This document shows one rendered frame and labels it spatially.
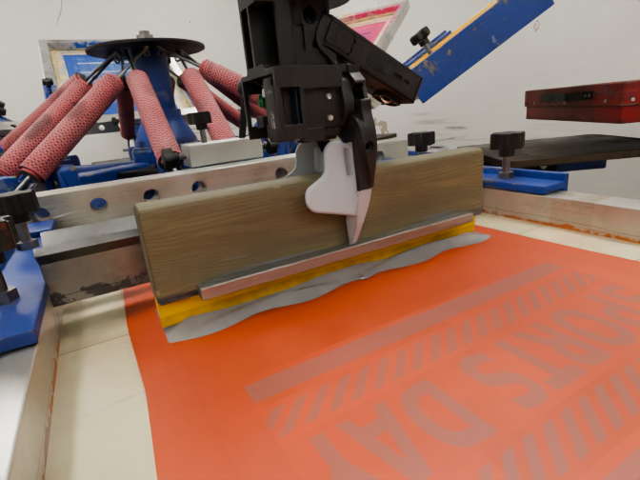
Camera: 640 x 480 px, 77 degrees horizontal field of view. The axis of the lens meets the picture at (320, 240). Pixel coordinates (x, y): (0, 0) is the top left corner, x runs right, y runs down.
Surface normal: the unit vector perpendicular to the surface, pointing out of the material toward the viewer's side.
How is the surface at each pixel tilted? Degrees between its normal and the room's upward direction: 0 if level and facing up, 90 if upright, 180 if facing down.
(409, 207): 90
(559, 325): 0
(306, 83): 90
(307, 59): 90
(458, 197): 90
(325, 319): 0
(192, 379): 0
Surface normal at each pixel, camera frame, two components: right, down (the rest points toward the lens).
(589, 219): -0.87, 0.23
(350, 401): -0.09, -0.95
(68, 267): 0.49, 0.22
